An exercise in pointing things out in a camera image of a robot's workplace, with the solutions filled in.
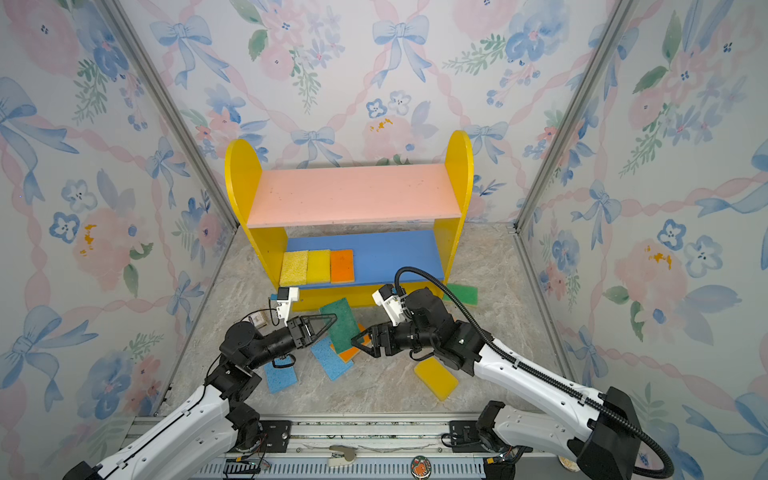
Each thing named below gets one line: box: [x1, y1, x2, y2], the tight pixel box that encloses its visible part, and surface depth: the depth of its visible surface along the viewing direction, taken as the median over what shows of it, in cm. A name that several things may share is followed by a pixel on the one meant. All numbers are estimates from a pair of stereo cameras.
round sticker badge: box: [410, 455, 432, 480], surface depth 71 cm
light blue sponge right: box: [310, 337, 355, 381], surface depth 85 cm
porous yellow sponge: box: [279, 250, 308, 286], surface depth 90 cm
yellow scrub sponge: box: [306, 249, 331, 284], surface depth 90 cm
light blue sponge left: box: [264, 355, 298, 394], surface depth 83 cm
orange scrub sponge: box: [330, 249, 355, 284], surface depth 92 cm
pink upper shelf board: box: [247, 164, 462, 229], surface depth 74 cm
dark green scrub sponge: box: [320, 297, 362, 353], surface depth 70 cm
